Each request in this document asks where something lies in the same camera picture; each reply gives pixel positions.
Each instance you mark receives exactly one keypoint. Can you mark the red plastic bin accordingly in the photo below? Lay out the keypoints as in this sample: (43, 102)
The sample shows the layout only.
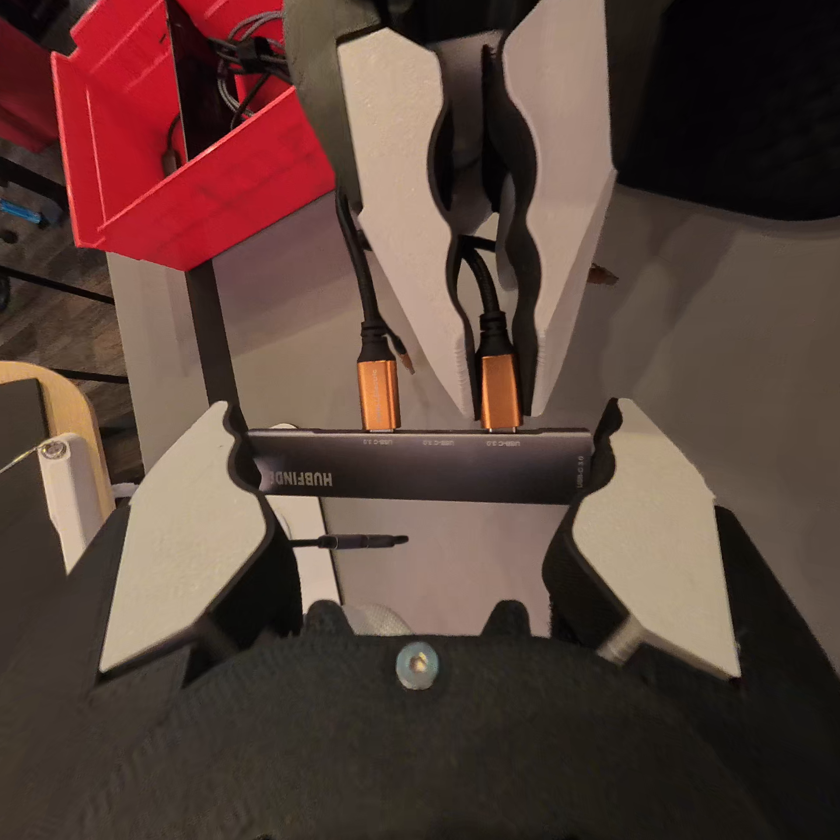
(158, 158)

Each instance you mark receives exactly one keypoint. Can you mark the small dark grey usb hub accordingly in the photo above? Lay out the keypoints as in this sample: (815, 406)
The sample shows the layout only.
(433, 460)

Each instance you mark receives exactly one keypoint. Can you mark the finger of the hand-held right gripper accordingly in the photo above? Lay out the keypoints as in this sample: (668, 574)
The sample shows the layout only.
(565, 158)
(400, 171)

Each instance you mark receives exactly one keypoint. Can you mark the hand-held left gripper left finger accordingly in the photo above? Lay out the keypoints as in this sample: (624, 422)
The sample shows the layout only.
(184, 538)

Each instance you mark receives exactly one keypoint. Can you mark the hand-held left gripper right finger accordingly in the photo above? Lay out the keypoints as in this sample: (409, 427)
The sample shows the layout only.
(656, 538)

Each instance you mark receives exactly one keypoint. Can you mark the red storage crate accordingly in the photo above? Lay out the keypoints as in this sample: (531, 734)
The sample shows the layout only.
(26, 85)

